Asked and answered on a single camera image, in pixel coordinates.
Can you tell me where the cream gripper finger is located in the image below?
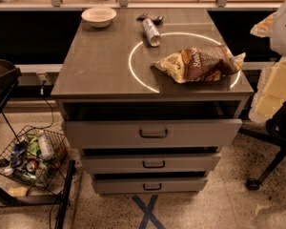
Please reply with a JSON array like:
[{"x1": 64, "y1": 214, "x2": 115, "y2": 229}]
[
  {"x1": 249, "y1": 56, "x2": 286, "y2": 123},
  {"x1": 250, "y1": 12, "x2": 276, "y2": 38}
]

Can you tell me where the silver redbull can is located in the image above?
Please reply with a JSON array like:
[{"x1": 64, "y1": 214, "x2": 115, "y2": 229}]
[{"x1": 142, "y1": 18, "x2": 161, "y2": 47}]

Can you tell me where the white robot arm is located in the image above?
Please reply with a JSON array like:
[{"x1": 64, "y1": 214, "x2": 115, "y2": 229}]
[{"x1": 249, "y1": 1, "x2": 286, "y2": 123}]

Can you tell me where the red soda can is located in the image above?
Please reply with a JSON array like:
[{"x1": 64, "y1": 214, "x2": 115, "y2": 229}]
[{"x1": 26, "y1": 159, "x2": 39, "y2": 173}]

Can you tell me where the black office chair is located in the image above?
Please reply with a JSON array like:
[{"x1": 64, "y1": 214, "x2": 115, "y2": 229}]
[{"x1": 239, "y1": 102, "x2": 286, "y2": 190}]

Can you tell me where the brown chips bag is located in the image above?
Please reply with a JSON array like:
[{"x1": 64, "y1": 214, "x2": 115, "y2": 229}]
[{"x1": 153, "y1": 45, "x2": 246, "y2": 84}]

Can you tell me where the black remote control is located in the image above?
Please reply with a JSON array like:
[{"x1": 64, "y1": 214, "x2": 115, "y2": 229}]
[{"x1": 137, "y1": 12, "x2": 164, "y2": 25}]

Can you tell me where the grey drawer cabinet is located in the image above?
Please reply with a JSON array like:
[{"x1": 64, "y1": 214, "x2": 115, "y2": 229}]
[{"x1": 51, "y1": 7, "x2": 255, "y2": 197}]

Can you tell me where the white ceramic bowl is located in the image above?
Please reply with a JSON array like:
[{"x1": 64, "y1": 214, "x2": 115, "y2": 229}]
[{"x1": 81, "y1": 7, "x2": 116, "y2": 28}]

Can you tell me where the clear plastic bottle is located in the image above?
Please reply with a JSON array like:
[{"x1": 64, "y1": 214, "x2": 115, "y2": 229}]
[{"x1": 38, "y1": 131, "x2": 54, "y2": 160}]

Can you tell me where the green snack packet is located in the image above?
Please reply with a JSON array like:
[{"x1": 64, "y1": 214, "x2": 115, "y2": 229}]
[{"x1": 27, "y1": 134, "x2": 41, "y2": 158}]

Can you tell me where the blue snack packet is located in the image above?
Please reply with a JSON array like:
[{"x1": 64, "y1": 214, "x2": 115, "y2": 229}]
[{"x1": 10, "y1": 141, "x2": 28, "y2": 168}]

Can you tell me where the black power cable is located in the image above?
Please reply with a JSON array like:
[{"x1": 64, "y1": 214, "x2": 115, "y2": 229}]
[{"x1": 28, "y1": 79, "x2": 56, "y2": 132}]

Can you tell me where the wire basket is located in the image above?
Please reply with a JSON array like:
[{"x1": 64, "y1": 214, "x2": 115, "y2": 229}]
[{"x1": 0, "y1": 126, "x2": 68, "y2": 187}]

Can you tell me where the black cart frame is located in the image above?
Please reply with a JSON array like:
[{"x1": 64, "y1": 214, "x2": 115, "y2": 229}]
[{"x1": 0, "y1": 59, "x2": 76, "y2": 229}]

